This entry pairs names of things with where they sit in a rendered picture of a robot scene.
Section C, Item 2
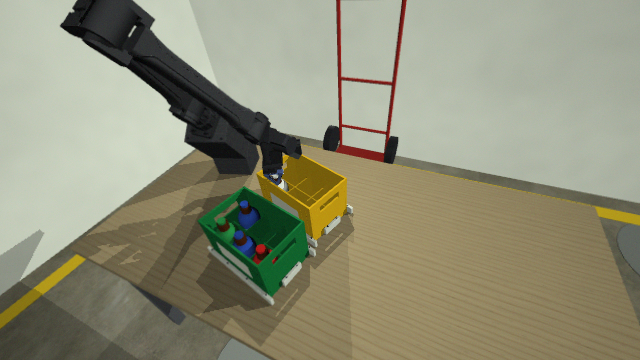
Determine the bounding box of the blue bottle with brown label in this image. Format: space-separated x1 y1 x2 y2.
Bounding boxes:
238 201 261 230
232 230 257 258

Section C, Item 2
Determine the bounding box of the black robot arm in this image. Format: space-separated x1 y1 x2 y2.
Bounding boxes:
60 0 302 164

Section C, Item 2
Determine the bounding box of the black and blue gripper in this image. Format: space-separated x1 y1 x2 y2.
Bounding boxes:
261 148 283 185

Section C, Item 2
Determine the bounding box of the green crate with dividers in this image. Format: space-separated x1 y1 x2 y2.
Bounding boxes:
205 190 309 297

